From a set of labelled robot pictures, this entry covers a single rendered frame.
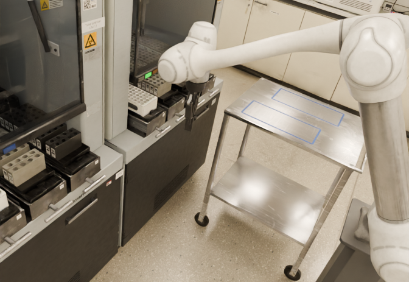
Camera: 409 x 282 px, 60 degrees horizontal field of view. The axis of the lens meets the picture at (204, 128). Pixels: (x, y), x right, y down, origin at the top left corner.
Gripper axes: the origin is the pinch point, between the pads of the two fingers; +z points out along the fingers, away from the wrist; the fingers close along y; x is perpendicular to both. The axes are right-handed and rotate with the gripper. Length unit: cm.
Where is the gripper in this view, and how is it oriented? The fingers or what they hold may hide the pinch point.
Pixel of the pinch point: (189, 122)
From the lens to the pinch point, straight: 143.4
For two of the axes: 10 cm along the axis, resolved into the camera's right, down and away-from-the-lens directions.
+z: -1.5, 8.0, 5.8
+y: -3.0, 5.2, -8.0
